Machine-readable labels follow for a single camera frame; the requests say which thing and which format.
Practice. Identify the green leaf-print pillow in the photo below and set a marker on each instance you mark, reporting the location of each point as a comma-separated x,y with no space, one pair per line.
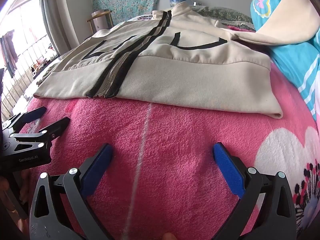
225,15

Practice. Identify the person's right hand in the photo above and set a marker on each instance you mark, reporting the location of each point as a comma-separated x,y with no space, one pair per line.
170,237

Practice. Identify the window railing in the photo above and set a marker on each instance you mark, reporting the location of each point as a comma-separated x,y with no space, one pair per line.
27,62

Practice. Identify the wooden chair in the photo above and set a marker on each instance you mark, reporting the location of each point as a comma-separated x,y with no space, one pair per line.
89,22

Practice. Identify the small bottles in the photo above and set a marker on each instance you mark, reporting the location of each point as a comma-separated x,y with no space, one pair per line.
197,4

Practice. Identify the blue plastic bag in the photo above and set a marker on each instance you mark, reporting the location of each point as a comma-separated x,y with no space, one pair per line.
178,0

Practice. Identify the grey curtain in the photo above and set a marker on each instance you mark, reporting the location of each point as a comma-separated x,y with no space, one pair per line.
57,17

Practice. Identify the person's left hand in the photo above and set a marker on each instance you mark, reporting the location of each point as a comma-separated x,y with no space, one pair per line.
3,187

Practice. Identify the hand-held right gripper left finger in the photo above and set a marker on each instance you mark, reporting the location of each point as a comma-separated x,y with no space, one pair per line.
97,170

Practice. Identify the pink fleece blanket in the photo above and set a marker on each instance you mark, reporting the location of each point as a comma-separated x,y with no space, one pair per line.
175,142

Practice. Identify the white bin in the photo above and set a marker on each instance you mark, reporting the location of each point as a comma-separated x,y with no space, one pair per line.
100,21

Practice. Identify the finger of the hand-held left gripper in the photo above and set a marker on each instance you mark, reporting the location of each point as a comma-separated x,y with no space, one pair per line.
32,115
56,127

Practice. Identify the hanging dark clothes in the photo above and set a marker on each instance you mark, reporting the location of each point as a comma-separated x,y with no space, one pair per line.
8,52

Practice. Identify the beige zip jacket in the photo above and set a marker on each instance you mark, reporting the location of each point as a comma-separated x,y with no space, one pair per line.
175,75

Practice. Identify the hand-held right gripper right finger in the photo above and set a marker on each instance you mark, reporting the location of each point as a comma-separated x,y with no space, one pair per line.
228,172

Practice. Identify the blue and cream quilt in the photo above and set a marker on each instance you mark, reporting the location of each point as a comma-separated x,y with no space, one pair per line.
292,52

